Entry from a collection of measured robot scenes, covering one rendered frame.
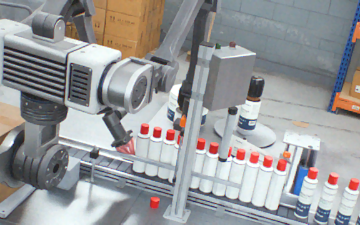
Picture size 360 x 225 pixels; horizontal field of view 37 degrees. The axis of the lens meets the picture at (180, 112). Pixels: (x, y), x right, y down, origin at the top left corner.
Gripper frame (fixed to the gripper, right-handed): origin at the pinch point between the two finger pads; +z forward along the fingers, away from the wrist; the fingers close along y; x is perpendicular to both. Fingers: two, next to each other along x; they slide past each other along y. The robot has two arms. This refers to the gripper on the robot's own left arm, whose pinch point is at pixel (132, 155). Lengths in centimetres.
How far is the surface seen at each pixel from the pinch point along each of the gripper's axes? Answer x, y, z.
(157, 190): -4.8, -5.3, 15.5
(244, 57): -62, -9, -20
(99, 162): 13.5, -1.8, -3.5
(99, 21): 139, 318, -51
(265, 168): -48, -3, 23
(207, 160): -29.3, -3.6, 12.0
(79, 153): 21.3, 0.7, -9.5
